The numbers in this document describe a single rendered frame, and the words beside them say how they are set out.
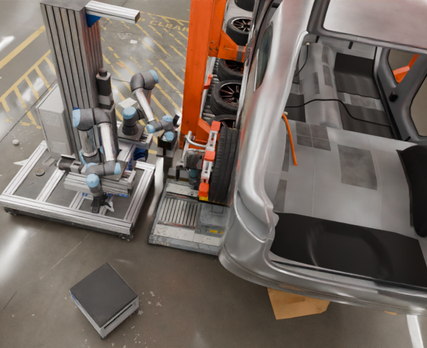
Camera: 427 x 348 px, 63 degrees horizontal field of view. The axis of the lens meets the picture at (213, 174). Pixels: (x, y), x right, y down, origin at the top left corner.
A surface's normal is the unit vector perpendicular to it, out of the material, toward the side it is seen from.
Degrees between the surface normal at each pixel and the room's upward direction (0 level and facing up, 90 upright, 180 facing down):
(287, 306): 2
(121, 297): 0
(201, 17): 90
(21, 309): 0
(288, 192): 21
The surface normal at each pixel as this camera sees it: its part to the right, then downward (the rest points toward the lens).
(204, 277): 0.13, -0.66
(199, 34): -0.13, 0.72
